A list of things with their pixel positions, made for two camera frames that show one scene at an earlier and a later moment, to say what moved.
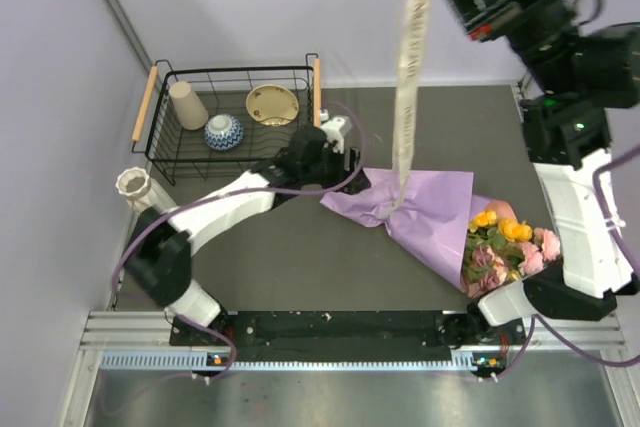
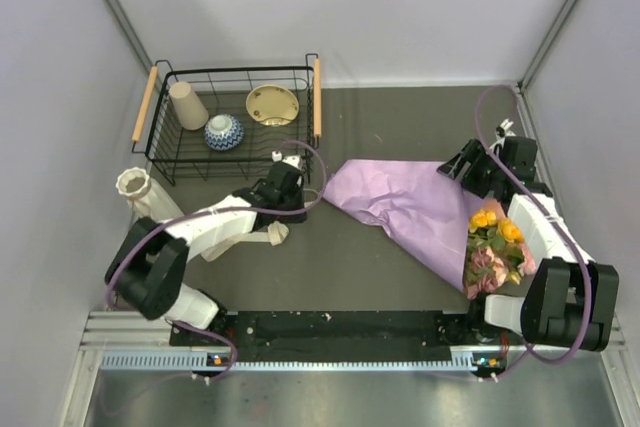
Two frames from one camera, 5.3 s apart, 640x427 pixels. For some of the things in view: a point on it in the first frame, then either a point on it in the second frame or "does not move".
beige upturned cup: (190, 114) does not move
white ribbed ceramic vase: (142, 192) does not move
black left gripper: (341, 175) -> (297, 190)
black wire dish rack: (202, 124) does not move
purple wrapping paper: (434, 220) does not move
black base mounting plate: (345, 329) does not move
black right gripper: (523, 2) -> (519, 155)
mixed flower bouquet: (499, 251) does not move
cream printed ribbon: (414, 32) -> (276, 234)
